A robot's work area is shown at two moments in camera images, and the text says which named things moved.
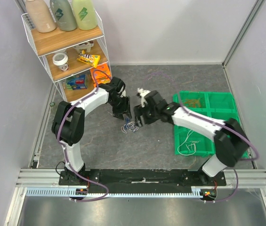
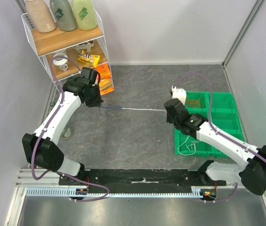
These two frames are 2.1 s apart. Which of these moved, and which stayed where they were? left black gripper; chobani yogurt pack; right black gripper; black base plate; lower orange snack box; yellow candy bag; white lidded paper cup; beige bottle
Moved: right black gripper; left black gripper
Stayed: yellow candy bag; lower orange snack box; chobani yogurt pack; beige bottle; white lidded paper cup; black base plate
